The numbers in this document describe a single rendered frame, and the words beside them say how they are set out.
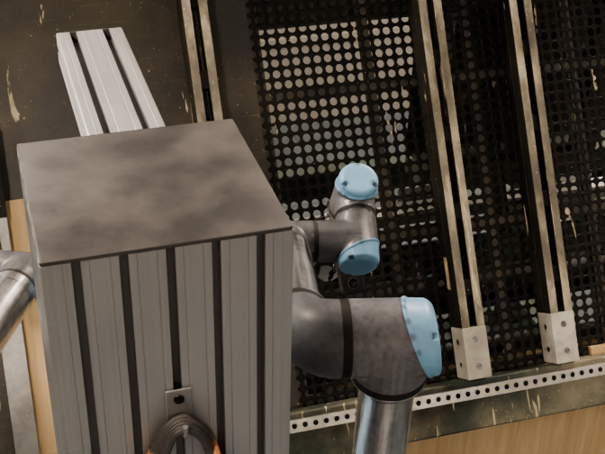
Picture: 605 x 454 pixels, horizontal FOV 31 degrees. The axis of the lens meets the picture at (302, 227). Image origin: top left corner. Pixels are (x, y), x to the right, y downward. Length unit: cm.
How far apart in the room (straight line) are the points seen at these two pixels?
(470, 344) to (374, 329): 111
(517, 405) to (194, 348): 168
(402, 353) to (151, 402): 50
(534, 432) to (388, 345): 167
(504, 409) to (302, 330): 123
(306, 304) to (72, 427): 52
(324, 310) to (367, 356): 9
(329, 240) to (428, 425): 85
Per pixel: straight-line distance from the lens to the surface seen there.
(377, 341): 154
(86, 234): 107
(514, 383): 271
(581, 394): 280
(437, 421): 265
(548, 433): 321
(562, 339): 274
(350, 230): 192
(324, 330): 153
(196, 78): 248
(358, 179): 196
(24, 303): 173
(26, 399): 247
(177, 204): 111
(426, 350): 155
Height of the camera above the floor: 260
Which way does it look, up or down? 32 degrees down
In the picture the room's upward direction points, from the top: 1 degrees clockwise
